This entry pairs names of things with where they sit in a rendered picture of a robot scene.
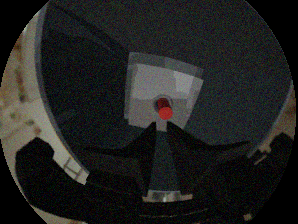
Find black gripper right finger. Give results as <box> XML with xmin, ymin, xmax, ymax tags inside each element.
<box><xmin>166</xmin><ymin>120</ymin><xmax>253</xmax><ymax>196</ymax></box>

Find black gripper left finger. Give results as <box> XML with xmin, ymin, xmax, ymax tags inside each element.
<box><xmin>80</xmin><ymin>123</ymin><xmax>157</xmax><ymax>196</ymax></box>

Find dark red peg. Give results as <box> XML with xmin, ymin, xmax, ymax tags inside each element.
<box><xmin>157</xmin><ymin>97</ymin><xmax>173</xmax><ymax>120</ymax></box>

